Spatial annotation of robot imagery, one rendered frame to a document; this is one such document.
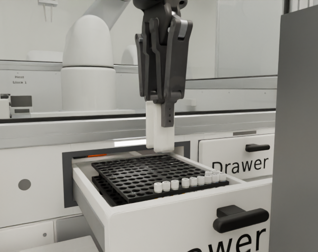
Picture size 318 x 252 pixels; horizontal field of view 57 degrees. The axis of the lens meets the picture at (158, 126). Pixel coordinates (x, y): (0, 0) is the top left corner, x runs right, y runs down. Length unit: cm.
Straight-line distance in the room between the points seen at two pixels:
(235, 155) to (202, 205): 42
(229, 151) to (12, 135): 49
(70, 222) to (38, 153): 15
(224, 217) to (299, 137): 13
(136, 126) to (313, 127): 37
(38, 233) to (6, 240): 5
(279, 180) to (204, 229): 12
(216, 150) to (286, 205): 35
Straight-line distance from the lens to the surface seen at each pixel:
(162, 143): 41
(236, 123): 77
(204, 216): 36
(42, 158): 59
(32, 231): 64
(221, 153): 73
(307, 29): 38
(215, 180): 49
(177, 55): 37
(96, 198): 44
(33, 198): 61
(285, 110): 39
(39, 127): 58
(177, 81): 37
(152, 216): 32
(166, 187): 44
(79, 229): 65
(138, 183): 48
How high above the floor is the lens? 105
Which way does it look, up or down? 7 degrees down
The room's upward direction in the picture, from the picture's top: straight up
